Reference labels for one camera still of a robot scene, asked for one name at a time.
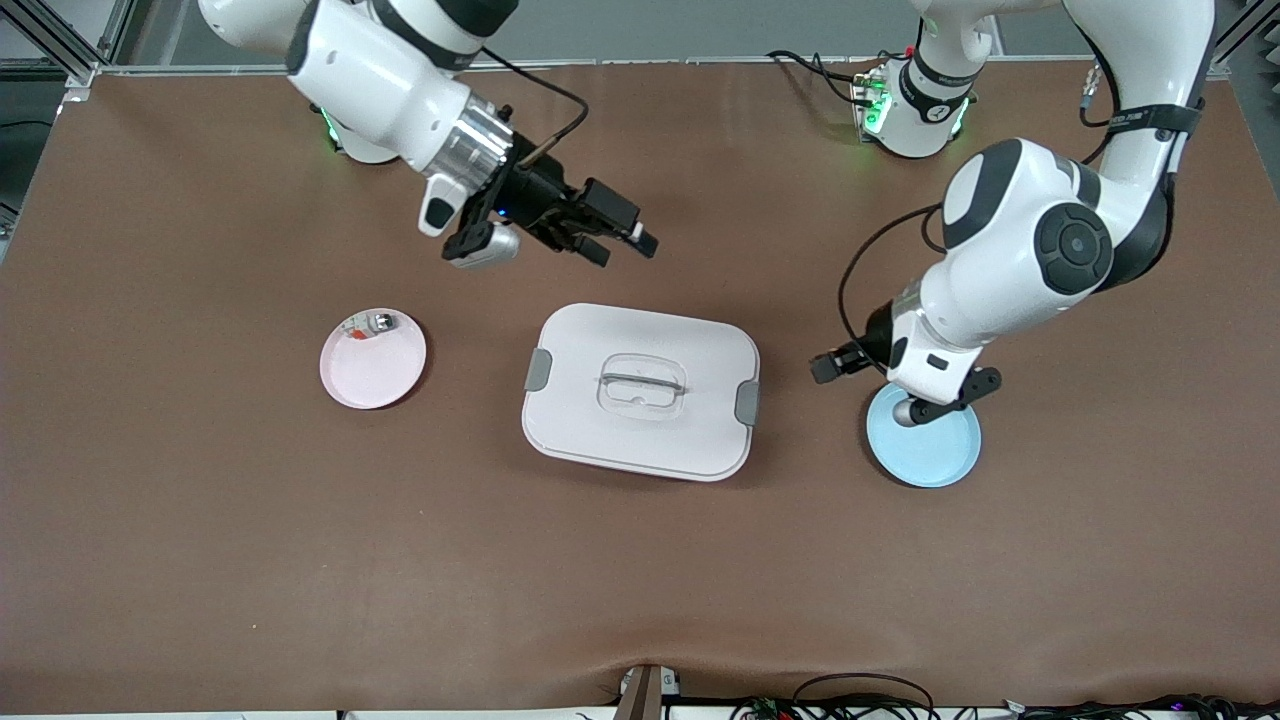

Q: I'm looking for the light blue round plate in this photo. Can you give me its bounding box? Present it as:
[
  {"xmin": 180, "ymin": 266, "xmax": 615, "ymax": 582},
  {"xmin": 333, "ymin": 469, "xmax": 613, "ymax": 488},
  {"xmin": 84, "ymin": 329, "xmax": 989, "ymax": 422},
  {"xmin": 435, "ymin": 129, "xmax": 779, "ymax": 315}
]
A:
[{"xmin": 866, "ymin": 385, "xmax": 983, "ymax": 489}]

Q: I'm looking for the white lidded storage box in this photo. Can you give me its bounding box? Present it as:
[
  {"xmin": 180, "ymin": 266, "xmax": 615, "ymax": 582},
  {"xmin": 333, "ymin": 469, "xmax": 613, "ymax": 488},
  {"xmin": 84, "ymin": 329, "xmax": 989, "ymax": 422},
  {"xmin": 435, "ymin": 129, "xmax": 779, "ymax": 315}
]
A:
[{"xmin": 521, "ymin": 302, "xmax": 762, "ymax": 484}]

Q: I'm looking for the pink round plate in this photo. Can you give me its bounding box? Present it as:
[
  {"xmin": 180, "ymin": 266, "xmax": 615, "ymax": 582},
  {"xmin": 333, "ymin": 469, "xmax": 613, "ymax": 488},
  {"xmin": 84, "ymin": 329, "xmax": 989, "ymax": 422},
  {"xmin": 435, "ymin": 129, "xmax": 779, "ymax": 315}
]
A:
[{"xmin": 319, "ymin": 307, "xmax": 428, "ymax": 411}]

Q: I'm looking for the brown table mat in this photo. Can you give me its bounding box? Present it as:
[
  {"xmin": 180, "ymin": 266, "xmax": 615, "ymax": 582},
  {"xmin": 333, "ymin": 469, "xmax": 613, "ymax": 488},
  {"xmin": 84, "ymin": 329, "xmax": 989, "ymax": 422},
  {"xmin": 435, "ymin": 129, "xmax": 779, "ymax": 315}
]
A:
[{"xmin": 0, "ymin": 60, "xmax": 1280, "ymax": 713}]

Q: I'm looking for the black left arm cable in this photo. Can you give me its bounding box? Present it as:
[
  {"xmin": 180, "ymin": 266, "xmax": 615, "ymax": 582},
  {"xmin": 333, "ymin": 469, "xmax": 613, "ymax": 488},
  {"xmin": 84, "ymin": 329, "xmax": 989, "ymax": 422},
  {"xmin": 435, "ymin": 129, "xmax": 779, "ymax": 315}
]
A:
[{"xmin": 838, "ymin": 55, "xmax": 1116, "ymax": 376}]

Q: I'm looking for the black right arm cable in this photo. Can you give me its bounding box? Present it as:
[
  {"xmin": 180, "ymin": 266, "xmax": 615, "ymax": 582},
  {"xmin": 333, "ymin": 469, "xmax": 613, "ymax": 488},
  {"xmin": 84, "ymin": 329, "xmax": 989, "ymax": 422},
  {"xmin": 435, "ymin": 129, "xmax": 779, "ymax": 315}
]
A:
[{"xmin": 478, "ymin": 45, "xmax": 589, "ymax": 163}]

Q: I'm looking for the clear lid handle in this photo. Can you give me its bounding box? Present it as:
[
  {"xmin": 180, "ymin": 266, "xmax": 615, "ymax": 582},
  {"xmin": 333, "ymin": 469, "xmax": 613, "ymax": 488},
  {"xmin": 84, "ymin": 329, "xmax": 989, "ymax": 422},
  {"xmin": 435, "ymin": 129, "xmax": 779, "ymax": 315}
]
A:
[{"xmin": 597, "ymin": 353, "xmax": 688, "ymax": 422}]

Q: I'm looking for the black arm base cable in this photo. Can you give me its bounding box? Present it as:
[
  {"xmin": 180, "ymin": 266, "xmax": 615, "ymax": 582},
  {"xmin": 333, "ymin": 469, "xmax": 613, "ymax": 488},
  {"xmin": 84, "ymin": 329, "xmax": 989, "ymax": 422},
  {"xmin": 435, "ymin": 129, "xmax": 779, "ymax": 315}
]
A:
[{"xmin": 767, "ymin": 48, "xmax": 881, "ymax": 106}]

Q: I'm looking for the black looped cable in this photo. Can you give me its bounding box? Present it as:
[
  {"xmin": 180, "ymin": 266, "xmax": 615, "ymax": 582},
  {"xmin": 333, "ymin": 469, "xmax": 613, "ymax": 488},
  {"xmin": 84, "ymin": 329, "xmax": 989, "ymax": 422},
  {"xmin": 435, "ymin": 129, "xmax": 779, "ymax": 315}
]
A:
[{"xmin": 792, "ymin": 672, "xmax": 936, "ymax": 720}]

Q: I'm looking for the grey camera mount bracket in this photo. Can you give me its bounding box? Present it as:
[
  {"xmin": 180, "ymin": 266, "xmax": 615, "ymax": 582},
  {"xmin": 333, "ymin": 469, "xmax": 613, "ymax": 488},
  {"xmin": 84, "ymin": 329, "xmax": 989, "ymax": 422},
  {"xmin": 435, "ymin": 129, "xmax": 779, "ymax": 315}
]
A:
[{"xmin": 615, "ymin": 665, "xmax": 683, "ymax": 720}]

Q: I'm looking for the black cable bundle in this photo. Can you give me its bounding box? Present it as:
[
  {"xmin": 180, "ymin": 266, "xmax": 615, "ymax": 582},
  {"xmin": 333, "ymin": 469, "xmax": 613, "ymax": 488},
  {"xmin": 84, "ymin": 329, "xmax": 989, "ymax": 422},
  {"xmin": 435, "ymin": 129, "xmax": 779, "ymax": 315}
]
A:
[{"xmin": 1010, "ymin": 693, "xmax": 1280, "ymax": 720}]

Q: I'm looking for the aluminium frame profile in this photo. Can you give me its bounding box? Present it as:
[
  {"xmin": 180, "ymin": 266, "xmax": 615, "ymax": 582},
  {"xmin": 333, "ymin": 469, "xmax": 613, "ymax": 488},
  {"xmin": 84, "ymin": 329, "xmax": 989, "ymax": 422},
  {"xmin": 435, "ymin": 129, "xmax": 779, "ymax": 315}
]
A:
[
  {"xmin": 0, "ymin": 0, "xmax": 136, "ymax": 86},
  {"xmin": 1205, "ymin": 0, "xmax": 1280, "ymax": 79}
]

